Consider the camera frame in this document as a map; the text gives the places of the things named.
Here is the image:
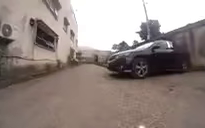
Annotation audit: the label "utility pole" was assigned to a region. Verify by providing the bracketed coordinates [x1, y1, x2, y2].
[141, 0, 152, 42]

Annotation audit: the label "grey concrete wall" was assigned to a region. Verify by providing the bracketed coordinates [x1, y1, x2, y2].
[136, 15, 205, 72]

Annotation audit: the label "grey concrete road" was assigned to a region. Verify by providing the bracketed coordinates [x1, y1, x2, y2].
[0, 63, 205, 128]

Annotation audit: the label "dark trees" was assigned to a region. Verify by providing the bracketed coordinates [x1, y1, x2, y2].
[111, 19, 163, 52]

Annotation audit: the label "beige building with barred windows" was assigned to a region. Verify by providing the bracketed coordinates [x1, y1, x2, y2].
[0, 0, 80, 83]

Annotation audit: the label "pale low building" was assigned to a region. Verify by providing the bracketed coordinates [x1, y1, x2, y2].
[77, 46, 112, 65]

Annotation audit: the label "black car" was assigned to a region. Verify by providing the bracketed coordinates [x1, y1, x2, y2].
[106, 39, 192, 80]

